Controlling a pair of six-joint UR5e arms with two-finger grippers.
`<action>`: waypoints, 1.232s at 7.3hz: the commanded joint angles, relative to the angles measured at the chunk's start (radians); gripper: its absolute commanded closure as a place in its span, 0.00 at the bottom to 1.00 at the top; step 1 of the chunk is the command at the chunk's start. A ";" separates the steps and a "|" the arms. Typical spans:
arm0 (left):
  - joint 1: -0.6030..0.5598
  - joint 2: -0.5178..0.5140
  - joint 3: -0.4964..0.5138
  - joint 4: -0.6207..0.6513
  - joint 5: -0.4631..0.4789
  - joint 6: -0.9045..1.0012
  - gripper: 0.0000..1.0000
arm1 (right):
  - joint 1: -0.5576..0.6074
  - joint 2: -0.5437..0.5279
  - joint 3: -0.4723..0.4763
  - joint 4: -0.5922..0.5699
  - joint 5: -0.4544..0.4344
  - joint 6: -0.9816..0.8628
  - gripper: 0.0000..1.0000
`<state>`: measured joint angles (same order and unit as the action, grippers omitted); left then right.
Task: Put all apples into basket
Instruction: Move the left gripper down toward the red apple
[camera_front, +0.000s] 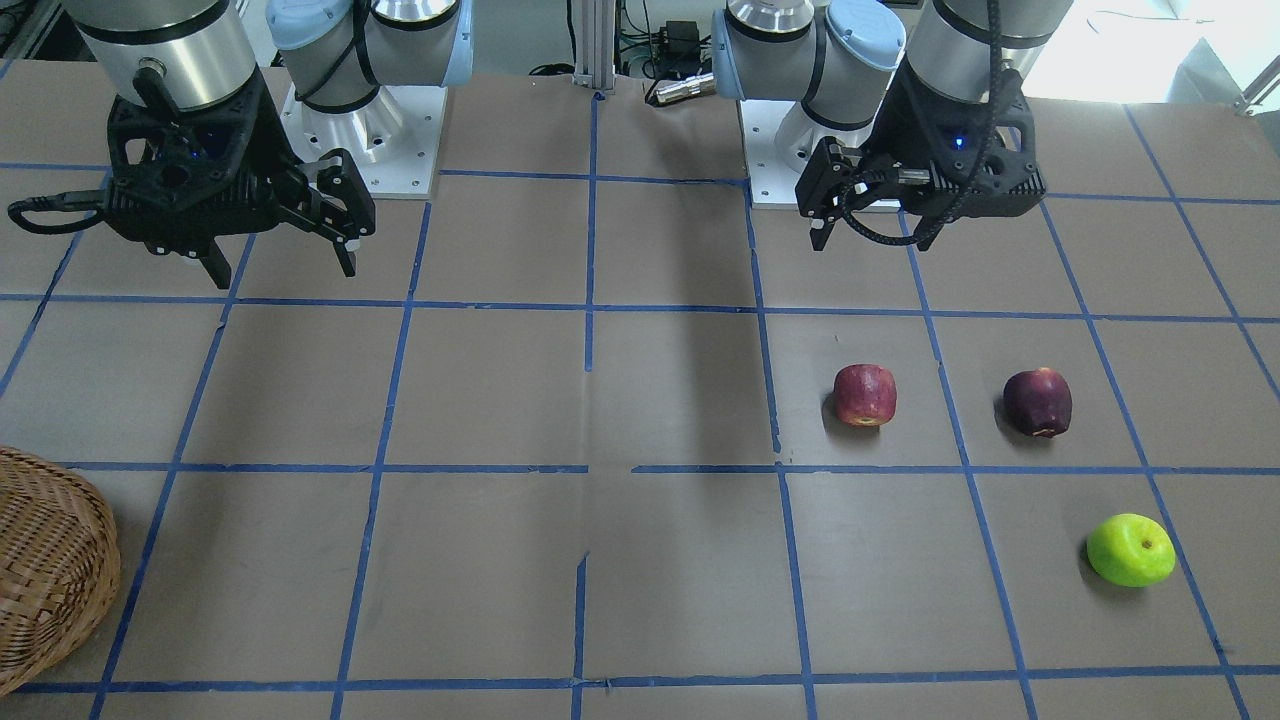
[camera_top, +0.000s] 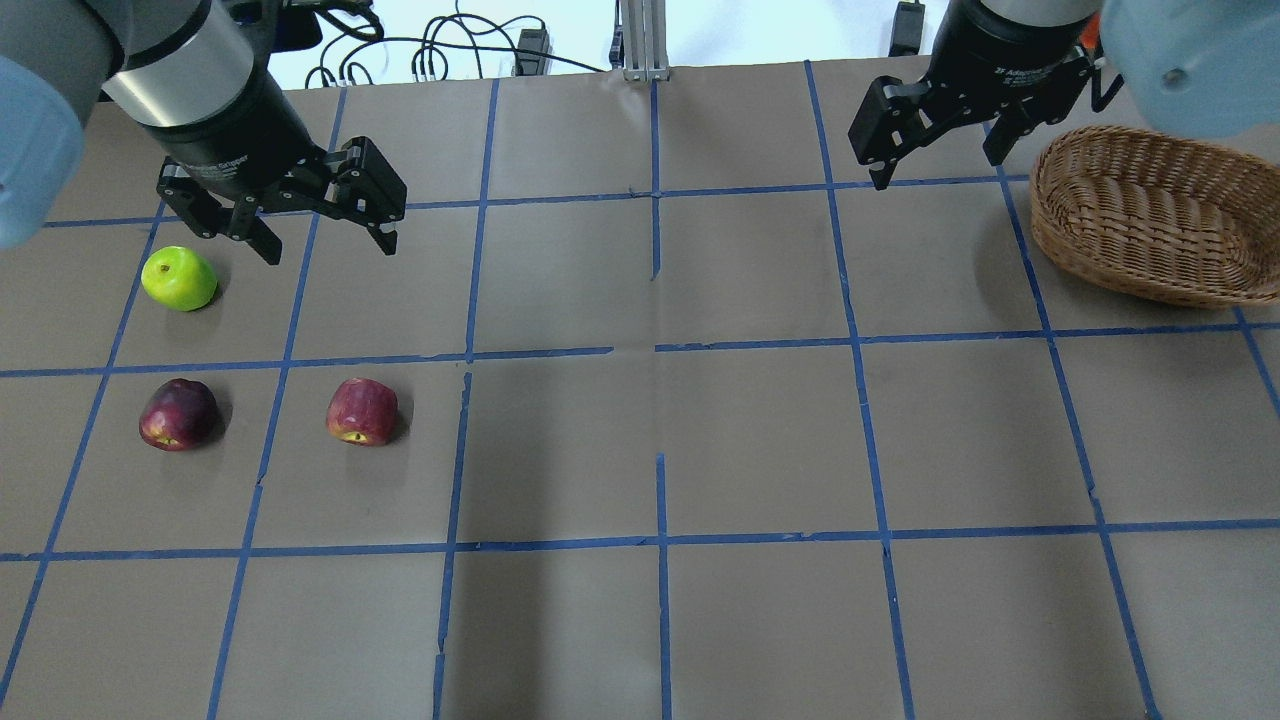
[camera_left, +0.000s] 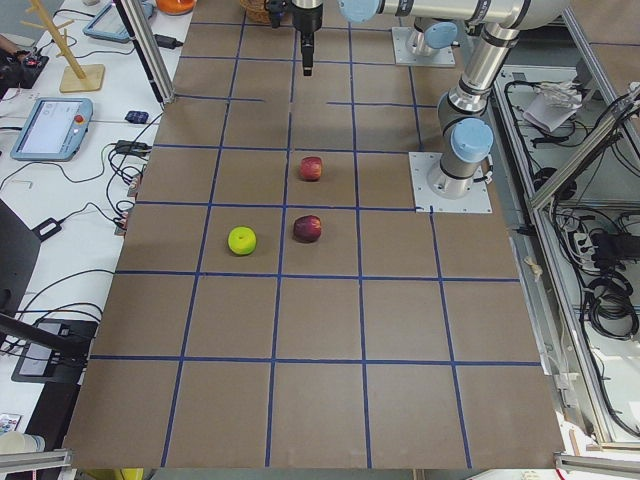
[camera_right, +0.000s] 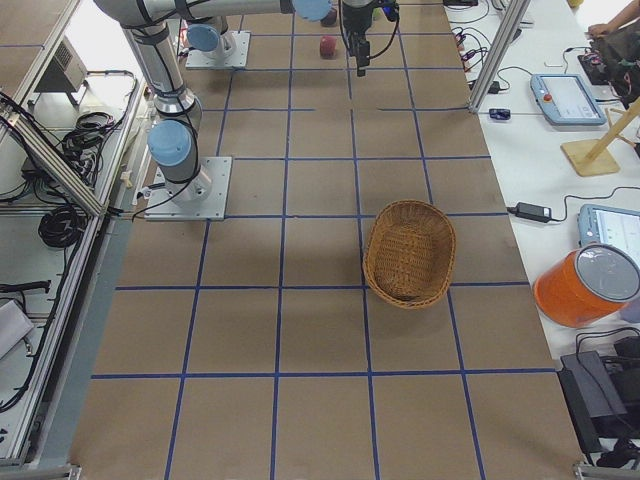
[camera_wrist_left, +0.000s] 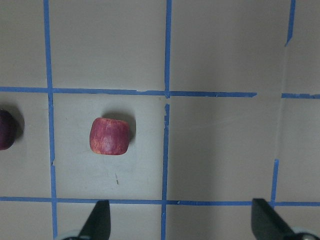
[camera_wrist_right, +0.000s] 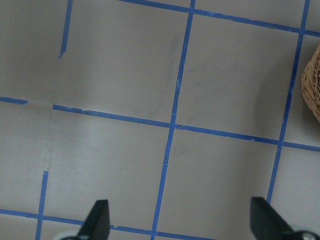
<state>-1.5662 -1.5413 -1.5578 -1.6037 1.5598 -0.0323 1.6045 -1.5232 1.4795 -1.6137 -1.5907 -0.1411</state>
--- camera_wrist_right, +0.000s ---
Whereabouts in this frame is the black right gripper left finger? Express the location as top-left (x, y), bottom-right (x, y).
top-left (75, 199), bottom-right (110, 240)

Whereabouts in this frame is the woven wicker basket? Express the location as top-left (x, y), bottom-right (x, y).
top-left (300, 45), bottom-right (320, 122)

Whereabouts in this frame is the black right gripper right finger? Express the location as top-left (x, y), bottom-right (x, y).
top-left (250, 196), bottom-right (320, 240)

